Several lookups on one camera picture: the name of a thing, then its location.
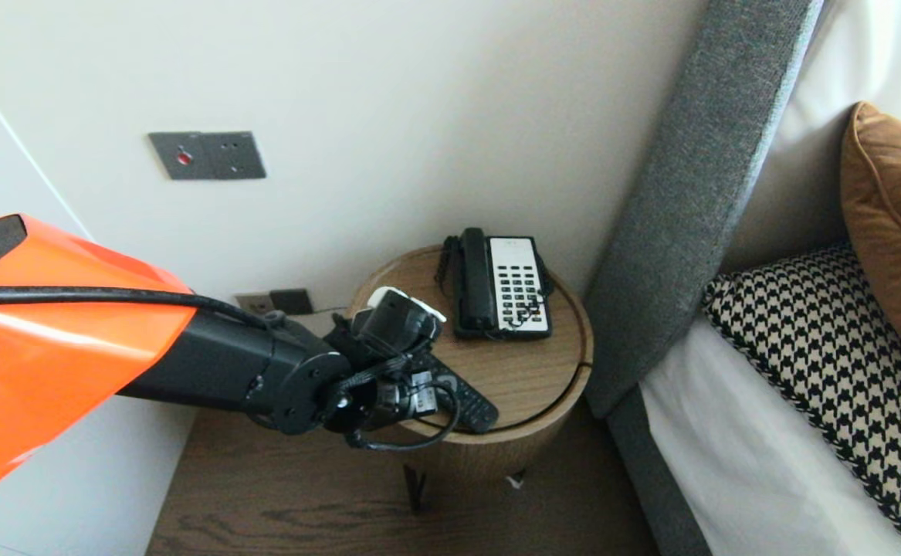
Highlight dark grey bed frame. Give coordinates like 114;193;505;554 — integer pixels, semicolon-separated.
607;386;713;556

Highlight grey fabric headboard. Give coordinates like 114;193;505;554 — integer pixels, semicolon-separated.
583;0;825;422

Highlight white bed sheet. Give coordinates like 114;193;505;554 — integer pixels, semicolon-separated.
639;317;901;556

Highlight black telephone handset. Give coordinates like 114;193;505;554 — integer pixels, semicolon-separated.
458;227;497;331

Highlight black remote control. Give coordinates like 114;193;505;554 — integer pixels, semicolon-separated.
408;351;500;433

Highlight black white telephone base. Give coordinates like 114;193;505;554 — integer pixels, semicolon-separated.
450;234;555;341

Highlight curved wooden table drawer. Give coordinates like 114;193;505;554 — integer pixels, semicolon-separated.
373;366;592;484

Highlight black white houndstooth pillow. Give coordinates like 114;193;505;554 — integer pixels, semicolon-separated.
701;243;901;556

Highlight grey wall plate with holes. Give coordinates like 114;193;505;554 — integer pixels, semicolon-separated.
203;131;267;180

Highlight black metal table legs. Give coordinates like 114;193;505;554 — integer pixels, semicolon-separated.
402;463;528;514

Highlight brown cushion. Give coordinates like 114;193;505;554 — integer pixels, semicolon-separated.
840;101;901;387

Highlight grey switch plate red button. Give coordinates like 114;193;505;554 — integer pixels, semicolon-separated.
148;133;208;181

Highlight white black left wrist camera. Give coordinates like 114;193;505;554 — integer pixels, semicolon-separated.
350;286;448;360

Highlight round wooden bedside table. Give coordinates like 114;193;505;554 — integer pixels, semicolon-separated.
346;244;594;433

